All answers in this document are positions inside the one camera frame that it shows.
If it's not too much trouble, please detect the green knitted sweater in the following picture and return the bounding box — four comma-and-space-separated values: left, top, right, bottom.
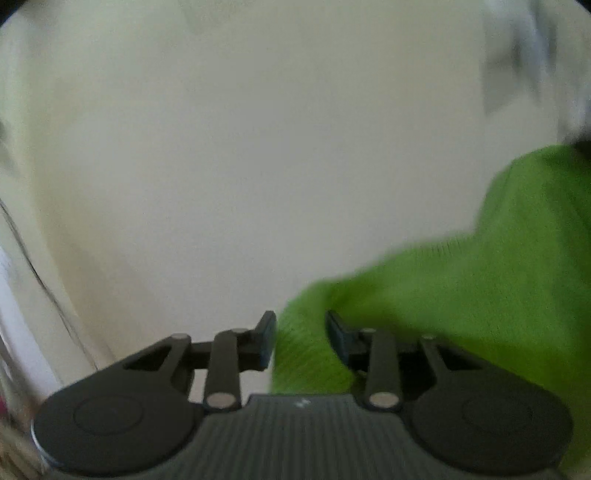
270, 144, 591, 480

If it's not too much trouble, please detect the black wall cable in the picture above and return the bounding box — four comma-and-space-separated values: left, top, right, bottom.
0, 200, 95, 370

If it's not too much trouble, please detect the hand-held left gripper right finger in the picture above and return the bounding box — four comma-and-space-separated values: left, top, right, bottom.
325, 310, 485, 411

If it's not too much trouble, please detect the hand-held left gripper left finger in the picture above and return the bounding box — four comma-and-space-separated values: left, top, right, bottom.
122, 310, 278, 411

